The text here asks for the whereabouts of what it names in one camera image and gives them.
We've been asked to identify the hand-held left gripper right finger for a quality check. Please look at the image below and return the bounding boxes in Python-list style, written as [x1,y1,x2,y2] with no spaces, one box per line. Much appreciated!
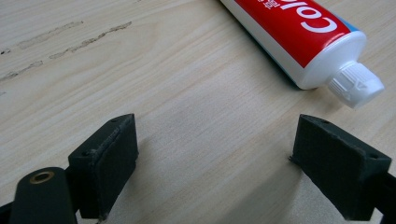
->
[289,113,392,222]

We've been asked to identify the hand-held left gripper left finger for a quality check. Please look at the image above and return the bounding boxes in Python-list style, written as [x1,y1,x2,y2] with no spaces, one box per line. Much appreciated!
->
[67,113,140,222]

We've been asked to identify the red and white toothpaste tube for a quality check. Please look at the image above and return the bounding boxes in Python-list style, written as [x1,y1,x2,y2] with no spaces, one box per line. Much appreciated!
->
[219,0,386,110]

